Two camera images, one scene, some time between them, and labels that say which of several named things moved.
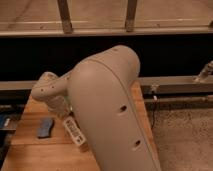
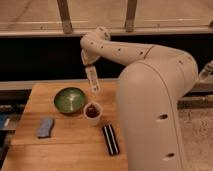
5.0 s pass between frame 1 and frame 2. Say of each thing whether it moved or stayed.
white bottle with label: moved
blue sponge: stayed
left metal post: stayed
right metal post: stayed
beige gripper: moved
